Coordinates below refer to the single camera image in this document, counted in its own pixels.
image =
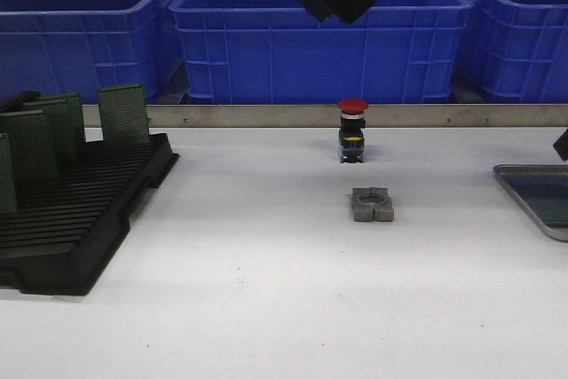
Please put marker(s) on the silver metal tray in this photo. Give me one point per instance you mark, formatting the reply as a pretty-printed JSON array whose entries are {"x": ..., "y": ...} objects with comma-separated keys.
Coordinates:
[{"x": 541, "y": 192}]

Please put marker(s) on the green circuit board rear right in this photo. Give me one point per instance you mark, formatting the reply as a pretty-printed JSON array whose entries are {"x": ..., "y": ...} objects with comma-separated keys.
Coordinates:
[{"x": 123, "y": 115}]

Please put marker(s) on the green circuit board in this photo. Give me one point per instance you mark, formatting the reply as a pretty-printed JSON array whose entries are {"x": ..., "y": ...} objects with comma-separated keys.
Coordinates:
[
  {"x": 74, "y": 100},
  {"x": 31, "y": 145},
  {"x": 123, "y": 115},
  {"x": 9, "y": 202},
  {"x": 58, "y": 114}
]

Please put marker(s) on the green circuit board rear middle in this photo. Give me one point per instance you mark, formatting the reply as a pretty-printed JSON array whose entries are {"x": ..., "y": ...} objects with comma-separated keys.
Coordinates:
[{"x": 74, "y": 100}]

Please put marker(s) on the green circuit board rear left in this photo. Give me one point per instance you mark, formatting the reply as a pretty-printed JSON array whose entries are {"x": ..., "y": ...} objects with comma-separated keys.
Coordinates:
[{"x": 58, "y": 114}]

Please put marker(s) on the green circuit board left middle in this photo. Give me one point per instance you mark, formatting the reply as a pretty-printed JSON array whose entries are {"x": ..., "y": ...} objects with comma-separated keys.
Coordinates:
[{"x": 31, "y": 145}]

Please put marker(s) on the black slotted board rack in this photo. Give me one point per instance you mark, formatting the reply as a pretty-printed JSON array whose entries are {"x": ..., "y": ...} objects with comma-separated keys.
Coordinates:
[{"x": 67, "y": 229}]

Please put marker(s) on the green circuit board far left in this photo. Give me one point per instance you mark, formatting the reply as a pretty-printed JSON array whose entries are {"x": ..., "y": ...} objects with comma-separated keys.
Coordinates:
[{"x": 9, "y": 202}]

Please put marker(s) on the blue crate centre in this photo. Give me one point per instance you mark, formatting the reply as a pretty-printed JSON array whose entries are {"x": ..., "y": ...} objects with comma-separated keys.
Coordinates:
[{"x": 273, "y": 52}]

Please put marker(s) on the blue crate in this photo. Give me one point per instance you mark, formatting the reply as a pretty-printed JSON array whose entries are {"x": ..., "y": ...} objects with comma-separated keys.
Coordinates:
[
  {"x": 515, "y": 51},
  {"x": 273, "y": 52},
  {"x": 62, "y": 46}
]

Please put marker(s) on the blue crate right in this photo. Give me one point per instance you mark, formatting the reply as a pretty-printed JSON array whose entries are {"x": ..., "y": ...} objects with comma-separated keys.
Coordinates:
[{"x": 515, "y": 51}]

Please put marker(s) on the red emergency stop button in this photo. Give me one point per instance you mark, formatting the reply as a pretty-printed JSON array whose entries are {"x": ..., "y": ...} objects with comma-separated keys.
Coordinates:
[{"x": 351, "y": 138}]

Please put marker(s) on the grey metal clamp block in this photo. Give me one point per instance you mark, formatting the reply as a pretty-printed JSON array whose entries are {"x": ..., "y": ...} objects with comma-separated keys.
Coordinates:
[{"x": 371, "y": 204}]

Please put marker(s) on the blue crate left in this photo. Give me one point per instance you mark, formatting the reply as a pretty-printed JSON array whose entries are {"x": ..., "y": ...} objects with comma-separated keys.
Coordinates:
[{"x": 62, "y": 46}]

